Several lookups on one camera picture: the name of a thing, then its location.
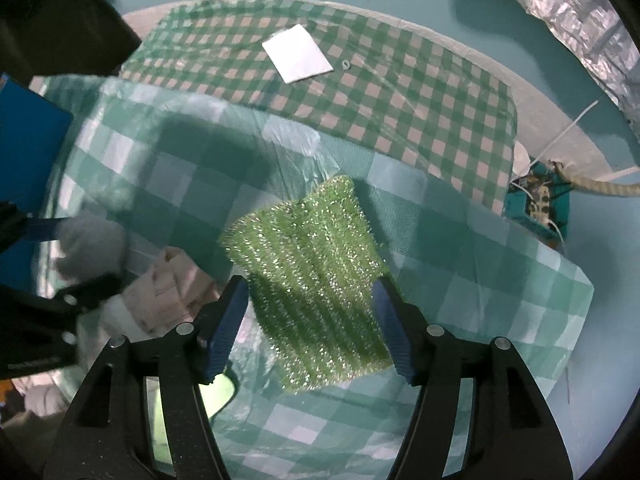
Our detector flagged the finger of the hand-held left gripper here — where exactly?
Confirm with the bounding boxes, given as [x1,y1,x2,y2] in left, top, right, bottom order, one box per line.
[0,202,68,253]
[47,272,126,312]

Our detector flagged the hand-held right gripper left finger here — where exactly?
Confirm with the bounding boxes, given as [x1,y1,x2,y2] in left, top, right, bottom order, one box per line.
[57,275,251,480]

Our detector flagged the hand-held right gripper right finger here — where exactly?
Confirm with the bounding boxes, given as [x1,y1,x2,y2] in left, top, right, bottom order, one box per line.
[370,275,574,480]

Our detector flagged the small grey cloth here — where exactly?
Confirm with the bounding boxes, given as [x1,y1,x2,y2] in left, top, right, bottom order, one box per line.
[52,212,132,281]

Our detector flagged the green sparkly scrub cloth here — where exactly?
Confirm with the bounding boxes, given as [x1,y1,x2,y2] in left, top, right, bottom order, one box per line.
[220,176,393,393]

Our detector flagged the blue cardboard box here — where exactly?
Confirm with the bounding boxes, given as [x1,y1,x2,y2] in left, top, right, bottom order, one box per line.
[0,74,76,292]

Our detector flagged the neon green cloth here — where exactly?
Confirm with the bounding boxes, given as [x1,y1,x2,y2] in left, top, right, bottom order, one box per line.
[145,370,238,463]

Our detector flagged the floral patterned cloth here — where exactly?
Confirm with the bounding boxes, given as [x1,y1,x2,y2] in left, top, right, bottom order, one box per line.
[125,247,227,342]

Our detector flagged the light teal checked plastic sheet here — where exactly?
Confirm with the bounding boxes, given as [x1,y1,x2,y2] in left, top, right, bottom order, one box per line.
[37,75,596,480]

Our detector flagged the teal plastic basket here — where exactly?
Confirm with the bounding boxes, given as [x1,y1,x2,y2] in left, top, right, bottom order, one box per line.
[502,160,572,250]

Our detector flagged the white cup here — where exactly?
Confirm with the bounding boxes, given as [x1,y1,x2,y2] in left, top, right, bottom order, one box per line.
[512,140,534,177]

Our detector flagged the black hanging clothes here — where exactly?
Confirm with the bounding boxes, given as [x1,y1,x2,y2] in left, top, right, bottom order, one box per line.
[0,0,144,82]

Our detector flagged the dark green checked tablecloth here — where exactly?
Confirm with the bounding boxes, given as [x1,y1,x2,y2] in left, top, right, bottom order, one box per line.
[120,0,519,217]

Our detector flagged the beige woven trim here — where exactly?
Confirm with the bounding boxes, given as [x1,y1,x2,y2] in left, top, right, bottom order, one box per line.
[549,160,640,200]

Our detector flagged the white paper sheet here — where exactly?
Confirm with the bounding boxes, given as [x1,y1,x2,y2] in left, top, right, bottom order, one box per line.
[262,24,334,84]

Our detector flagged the silver foil curtain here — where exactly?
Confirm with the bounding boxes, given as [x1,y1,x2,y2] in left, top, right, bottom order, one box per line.
[445,0,640,142]

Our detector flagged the white cable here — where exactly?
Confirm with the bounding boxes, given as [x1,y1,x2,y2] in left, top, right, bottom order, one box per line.
[510,182,568,256]

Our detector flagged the white string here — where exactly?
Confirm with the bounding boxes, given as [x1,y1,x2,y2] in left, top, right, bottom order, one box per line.
[530,100,601,167]

